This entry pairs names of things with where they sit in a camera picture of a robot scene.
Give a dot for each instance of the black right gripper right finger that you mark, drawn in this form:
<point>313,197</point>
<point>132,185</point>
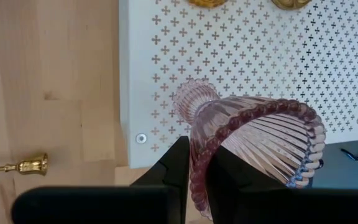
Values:
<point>259,205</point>

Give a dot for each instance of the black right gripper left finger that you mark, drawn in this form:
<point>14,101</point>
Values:
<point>104,205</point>

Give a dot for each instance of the pink ribbed glass candle holder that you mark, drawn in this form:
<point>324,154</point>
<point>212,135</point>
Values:
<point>259,130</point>

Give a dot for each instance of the tall brass candlestick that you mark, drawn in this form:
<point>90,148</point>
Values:
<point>31,166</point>

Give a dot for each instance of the short brass candle holder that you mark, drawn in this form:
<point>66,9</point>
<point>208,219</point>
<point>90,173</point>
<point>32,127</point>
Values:
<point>291,3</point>

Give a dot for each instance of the amber ribbed glass candle holder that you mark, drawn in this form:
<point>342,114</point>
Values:
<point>207,2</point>

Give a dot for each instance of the white perforated metal shelf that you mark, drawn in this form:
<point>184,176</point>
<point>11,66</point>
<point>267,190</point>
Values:
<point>244,46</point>

